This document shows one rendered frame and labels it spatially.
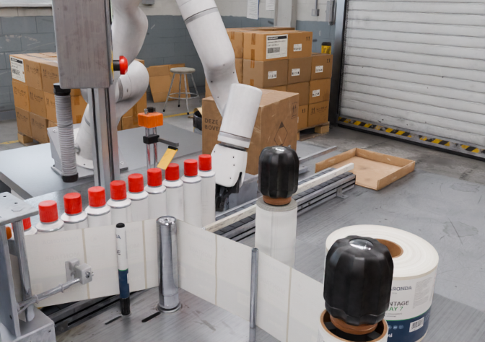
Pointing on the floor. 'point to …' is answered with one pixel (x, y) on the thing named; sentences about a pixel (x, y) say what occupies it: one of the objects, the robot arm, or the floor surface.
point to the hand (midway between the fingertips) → (218, 203)
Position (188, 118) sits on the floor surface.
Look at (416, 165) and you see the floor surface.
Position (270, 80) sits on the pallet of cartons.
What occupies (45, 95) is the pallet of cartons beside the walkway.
